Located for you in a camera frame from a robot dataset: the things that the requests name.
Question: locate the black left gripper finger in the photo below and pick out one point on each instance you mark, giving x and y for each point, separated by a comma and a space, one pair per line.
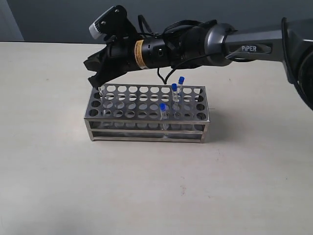
97, 61

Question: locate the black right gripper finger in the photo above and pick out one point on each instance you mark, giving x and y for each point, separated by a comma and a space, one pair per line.
105, 72

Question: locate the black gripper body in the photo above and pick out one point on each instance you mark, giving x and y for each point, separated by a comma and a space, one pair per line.
130, 50

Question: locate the blue-capped tube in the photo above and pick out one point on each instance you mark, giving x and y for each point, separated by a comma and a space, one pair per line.
163, 117
175, 97
180, 85
102, 93

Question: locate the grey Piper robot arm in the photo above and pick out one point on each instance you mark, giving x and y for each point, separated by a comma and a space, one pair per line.
191, 44

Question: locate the stainless steel test tube rack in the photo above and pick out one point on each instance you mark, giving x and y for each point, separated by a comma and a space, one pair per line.
133, 114

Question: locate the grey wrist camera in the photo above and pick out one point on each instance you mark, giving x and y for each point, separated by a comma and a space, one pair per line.
109, 23

